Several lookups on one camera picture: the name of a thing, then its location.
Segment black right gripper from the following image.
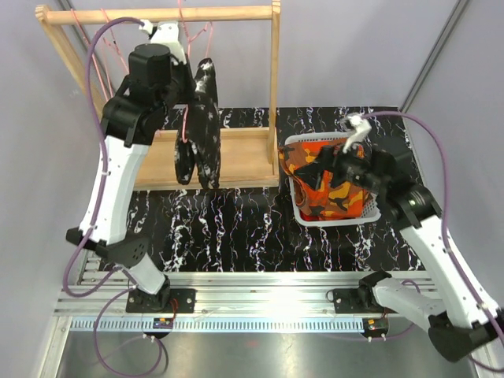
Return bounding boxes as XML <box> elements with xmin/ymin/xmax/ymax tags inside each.
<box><xmin>294</xmin><ymin>136</ymin><xmax>387</xmax><ymax>196</ymax></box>

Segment orange patterned trousers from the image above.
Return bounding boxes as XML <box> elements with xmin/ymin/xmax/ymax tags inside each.
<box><xmin>278</xmin><ymin>138</ymin><xmax>371</xmax><ymax>221</ymax></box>

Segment pink wire hanger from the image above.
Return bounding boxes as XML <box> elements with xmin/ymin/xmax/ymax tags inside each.
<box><xmin>177</xmin><ymin>0</ymin><xmax>213</xmax><ymax>143</ymax></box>
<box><xmin>70</xmin><ymin>7</ymin><xmax>115</xmax><ymax>100</ymax></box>
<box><xmin>106</xmin><ymin>28</ymin><xmax>129</xmax><ymax>74</ymax></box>

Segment black white patterned trousers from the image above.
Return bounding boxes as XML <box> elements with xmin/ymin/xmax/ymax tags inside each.
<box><xmin>174</xmin><ymin>57</ymin><xmax>221</xmax><ymax>189</ymax></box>

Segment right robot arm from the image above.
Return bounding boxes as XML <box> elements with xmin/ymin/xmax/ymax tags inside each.
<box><xmin>294</xmin><ymin>146</ymin><xmax>503</xmax><ymax>362</ymax></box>

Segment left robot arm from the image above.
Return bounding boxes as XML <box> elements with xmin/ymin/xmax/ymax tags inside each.
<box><xmin>65</xmin><ymin>43</ymin><xmax>193</xmax><ymax>313</ymax></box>

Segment wooden clothes rack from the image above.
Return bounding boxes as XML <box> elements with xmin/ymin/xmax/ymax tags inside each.
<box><xmin>35</xmin><ymin>1</ymin><xmax>281</xmax><ymax>188</ymax></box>

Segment white plastic basket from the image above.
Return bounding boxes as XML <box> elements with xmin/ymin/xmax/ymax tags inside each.
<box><xmin>278</xmin><ymin>132</ymin><xmax>381</xmax><ymax>228</ymax></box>

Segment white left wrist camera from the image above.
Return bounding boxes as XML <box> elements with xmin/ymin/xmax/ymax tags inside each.
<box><xmin>139</xmin><ymin>20</ymin><xmax>187</xmax><ymax>65</ymax></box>

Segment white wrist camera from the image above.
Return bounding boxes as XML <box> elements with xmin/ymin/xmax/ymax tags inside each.
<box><xmin>339</xmin><ymin>113</ymin><xmax>372</xmax><ymax>154</ymax></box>
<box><xmin>139</xmin><ymin>20</ymin><xmax>187</xmax><ymax>65</ymax></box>

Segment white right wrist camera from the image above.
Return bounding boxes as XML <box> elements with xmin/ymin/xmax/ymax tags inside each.
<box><xmin>339</xmin><ymin>113</ymin><xmax>372</xmax><ymax>154</ymax></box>

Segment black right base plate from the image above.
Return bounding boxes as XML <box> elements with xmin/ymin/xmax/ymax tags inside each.
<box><xmin>325</xmin><ymin>288</ymin><xmax>376</xmax><ymax>314</ymax></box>

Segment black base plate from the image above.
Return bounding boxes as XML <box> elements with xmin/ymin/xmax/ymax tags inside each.
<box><xmin>325</xmin><ymin>288</ymin><xmax>376</xmax><ymax>314</ymax></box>
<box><xmin>125</xmin><ymin>288</ymin><xmax>197</xmax><ymax>314</ymax></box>

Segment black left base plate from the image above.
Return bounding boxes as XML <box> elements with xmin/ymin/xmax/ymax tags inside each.
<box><xmin>125</xmin><ymin>288</ymin><xmax>197</xmax><ymax>314</ymax></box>

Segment aluminium mounting rail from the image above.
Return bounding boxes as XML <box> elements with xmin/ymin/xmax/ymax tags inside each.
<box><xmin>54</xmin><ymin>271</ymin><xmax>440</xmax><ymax>317</ymax></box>

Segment white slotted cable duct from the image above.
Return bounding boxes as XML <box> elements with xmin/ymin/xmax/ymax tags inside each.
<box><xmin>70</xmin><ymin>317</ymin><xmax>388</xmax><ymax>333</ymax></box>

